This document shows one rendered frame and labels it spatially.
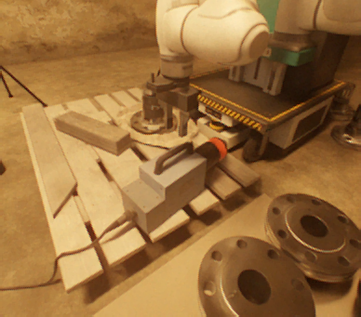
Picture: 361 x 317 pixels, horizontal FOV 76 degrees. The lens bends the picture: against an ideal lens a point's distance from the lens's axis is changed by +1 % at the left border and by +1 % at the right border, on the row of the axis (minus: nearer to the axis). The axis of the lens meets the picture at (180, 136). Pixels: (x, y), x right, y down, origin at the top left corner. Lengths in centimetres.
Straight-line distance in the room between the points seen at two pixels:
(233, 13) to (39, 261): 98
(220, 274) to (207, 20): 57
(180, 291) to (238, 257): 28
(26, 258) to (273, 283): 82
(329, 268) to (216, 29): 63
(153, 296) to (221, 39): 76
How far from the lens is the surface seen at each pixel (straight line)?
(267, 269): 69
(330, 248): 79
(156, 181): 75
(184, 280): 91
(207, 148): 93
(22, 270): 107
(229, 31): 46
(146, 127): 125
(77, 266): 83
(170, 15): 58
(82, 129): 123
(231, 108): 119
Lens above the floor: 84
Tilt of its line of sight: 34 degrees down
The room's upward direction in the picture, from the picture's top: 2 degrees clockwise
